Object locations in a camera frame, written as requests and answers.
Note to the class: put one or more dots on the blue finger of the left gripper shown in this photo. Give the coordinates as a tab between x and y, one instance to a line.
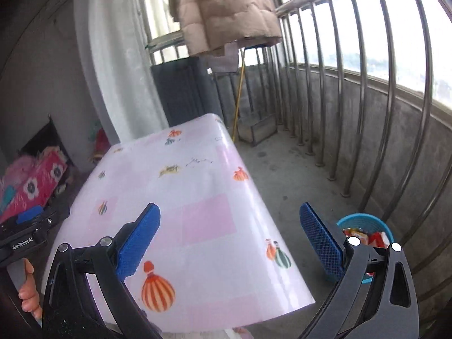
29	214

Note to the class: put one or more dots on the pink patterned tablecloth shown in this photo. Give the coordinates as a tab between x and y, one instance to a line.
217	261

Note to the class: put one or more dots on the dark cabinet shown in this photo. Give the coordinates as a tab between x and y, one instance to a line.
185	90

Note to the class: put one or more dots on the pink floral bedding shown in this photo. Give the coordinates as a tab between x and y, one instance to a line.
30	181

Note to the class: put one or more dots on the white curtain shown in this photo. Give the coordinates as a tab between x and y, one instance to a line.
112	43

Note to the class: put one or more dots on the beige puffer jacket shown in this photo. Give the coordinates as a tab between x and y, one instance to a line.
209	25

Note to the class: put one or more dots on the person left hand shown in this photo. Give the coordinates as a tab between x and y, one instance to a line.
30	299

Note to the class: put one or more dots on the blue plastic trash basket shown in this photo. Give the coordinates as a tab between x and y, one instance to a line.
370	230

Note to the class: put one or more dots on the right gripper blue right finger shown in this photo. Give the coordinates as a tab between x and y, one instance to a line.
328	250

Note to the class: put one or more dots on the yellow broom stick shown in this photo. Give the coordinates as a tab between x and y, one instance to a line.
238	99

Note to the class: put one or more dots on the metal dustpan frame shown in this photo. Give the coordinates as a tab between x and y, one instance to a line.
257	127

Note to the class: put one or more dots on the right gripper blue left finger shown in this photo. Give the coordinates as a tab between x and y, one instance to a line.
134	240

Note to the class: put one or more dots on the pile of clothes and bags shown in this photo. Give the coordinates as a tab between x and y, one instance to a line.
100	142

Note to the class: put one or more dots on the metal balcony railing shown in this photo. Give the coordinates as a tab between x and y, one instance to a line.
361	91

